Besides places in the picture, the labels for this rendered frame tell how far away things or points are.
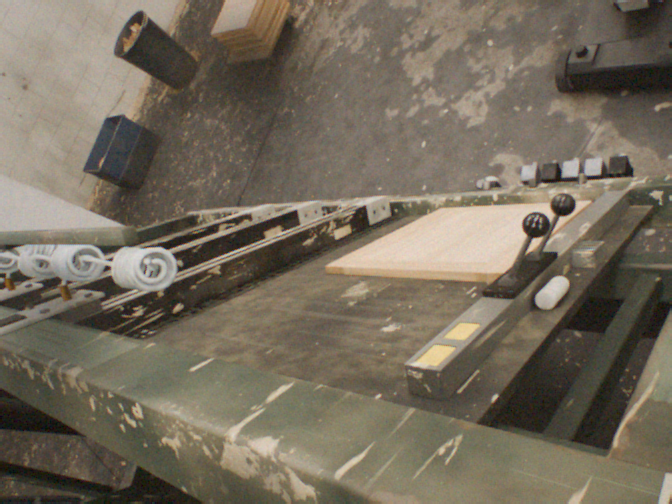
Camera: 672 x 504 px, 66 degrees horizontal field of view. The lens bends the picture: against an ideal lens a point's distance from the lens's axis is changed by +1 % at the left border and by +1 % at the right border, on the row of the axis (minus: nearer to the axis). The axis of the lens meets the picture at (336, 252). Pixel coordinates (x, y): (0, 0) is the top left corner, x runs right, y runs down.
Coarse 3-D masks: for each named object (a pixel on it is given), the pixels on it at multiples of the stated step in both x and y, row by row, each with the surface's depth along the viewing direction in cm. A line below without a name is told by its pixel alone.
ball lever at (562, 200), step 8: (552, 200) 81; (560, 200) 80; (568, 200) 80; (552, 208) 81; (560, 208) 80; (568, 208) 80; (552, 224) 83; (544, 240) 85; (528, 256) 87; (536, 256) 86
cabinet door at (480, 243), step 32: (416, 224) 145; (448, 224) 139; (480, 224) 132; (512, 224) 126; (352, 256) 124; (384, 256) 120; (416, 256) 115; (448, 256) 110; (480, 256) 105; (512, 256) 100
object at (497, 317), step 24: (624, 192) 125; (600, 216) 108; (552, 240) 98; (576, 240) 96; (552, 264) 86; (528, 288) 78; (480, 312) 72; (504, 312) 72; (528, 312) 78; (480, 336) 66; (504, 336) 72; (456, 360) 61; (480, 360) 66; (408, 384) 62; (432, 384) 60; (456, 384) 61
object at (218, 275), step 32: (320, 224) 147; (352, 224) 158; (224, 256) 128; (256, 256) 130; (288, 256) 138; (64, 288) 98; (192, 288) 116; (224, 288) 122; (32, 320) 90; (64, 320) 96; (96, 320) 100; (128, 320) 105
